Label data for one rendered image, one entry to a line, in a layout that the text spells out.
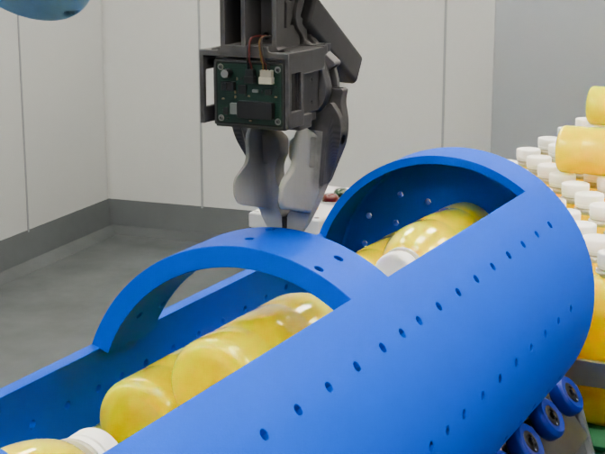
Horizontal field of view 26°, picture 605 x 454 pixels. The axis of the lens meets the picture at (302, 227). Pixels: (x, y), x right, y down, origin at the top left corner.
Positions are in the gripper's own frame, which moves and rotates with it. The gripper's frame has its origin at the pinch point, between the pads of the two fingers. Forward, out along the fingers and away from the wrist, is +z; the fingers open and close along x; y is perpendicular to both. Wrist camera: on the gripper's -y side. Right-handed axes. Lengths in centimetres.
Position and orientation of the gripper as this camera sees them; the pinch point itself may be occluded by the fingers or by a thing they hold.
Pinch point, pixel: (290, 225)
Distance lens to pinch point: 99.1
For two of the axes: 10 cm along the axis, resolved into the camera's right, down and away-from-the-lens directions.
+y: -4.4, 2.1, -8.7
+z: 0.0, 9.7, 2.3
